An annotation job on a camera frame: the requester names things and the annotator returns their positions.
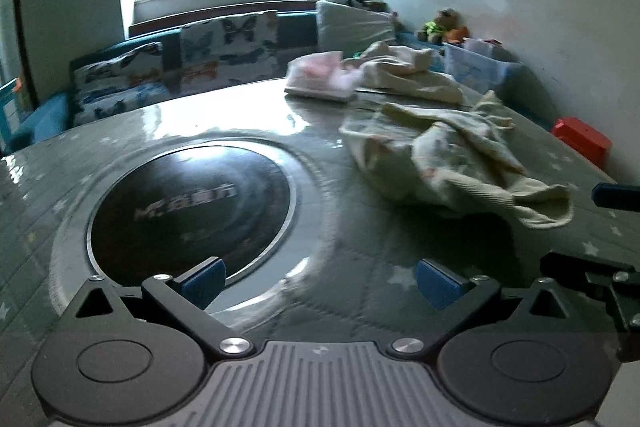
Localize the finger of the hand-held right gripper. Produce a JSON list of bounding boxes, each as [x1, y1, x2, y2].
[[540, 252, 640, 363], [591, 182, 640, 209]]

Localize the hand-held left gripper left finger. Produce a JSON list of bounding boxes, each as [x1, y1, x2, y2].
[[74, 257, 256, 355]]

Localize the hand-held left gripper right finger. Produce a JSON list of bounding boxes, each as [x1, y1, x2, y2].
[[387, 258, 568, 357]]

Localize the patterned baby pants ribbed cuffs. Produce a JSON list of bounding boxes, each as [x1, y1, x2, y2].
[[411, 119, 574, 229]]

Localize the striped patterned baby shirt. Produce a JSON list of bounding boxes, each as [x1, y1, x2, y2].
[[340, 91, 517, 188]]

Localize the red box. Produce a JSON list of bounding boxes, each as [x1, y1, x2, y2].
[[551, 117, 614, 168]]

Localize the round black induction cooker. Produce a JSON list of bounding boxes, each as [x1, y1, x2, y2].
[[86, 146, 297, 286]]

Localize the clear plastic storage box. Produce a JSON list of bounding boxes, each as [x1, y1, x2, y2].
[[442, 38, 522, 94]]

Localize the cream garment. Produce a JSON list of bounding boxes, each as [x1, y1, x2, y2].
[[345, 41, 467, 106]]

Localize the butterfly print cushion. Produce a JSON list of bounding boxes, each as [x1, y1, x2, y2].
[[179, 10, 281, 84], [69, 42, 172, 128]]

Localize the blue sofa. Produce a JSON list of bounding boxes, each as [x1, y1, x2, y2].
[[10, 9, 446, 152]]

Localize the pink and white tissue pack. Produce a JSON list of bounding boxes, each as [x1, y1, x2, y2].
[[284, 51, 364, 102]]

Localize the brown teddy bear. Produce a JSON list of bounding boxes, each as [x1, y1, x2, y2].
[[417, 8, 471, 45]]

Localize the blue cabinet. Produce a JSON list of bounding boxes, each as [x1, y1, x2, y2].
[[0, 76, 25, 148]]

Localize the white pillow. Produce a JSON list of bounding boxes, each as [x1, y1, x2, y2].
[[316, 0, 397, 56]]

